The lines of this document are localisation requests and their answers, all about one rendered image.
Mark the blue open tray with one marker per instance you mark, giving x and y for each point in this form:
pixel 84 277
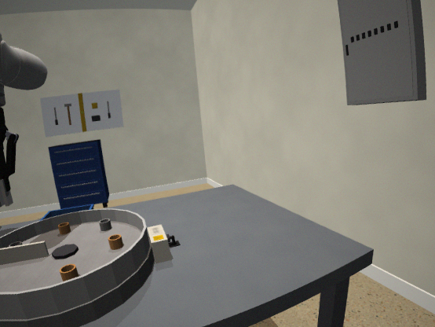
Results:
pixel 67 210

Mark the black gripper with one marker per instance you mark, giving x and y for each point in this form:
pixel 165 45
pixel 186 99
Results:
pixel 6 168

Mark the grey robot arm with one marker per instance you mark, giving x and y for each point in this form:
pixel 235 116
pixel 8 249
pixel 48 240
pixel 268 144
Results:
pixel 19 69

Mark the bronze bushing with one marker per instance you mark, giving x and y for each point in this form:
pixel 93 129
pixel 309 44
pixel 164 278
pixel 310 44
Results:
pixel 71 272
pixel 115 242
pixel 64 228

